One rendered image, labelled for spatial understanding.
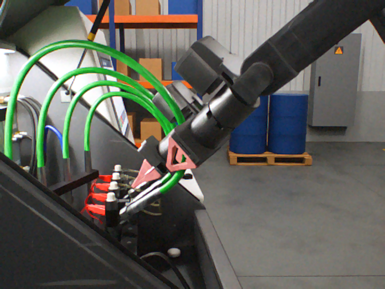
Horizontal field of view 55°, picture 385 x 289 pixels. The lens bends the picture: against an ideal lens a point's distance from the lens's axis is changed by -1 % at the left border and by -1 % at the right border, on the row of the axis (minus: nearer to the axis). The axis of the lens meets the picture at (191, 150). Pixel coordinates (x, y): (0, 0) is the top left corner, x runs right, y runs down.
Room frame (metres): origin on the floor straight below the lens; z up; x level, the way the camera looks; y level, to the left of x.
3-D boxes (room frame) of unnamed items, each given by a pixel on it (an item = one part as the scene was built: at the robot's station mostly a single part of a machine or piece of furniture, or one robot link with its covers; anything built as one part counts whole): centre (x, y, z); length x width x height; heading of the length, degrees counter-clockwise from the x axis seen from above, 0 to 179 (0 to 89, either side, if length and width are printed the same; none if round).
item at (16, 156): (0.95, 0.46, 1.20); 0.13 x 0.03 x 0.31; 7
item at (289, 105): (5.70, -1.18, 0.51); 1.20 x 0.85 x 1.02; 88
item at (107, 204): (0.74, 0.16, 1.00); 0.05 x 0.03 x 0.21; 97
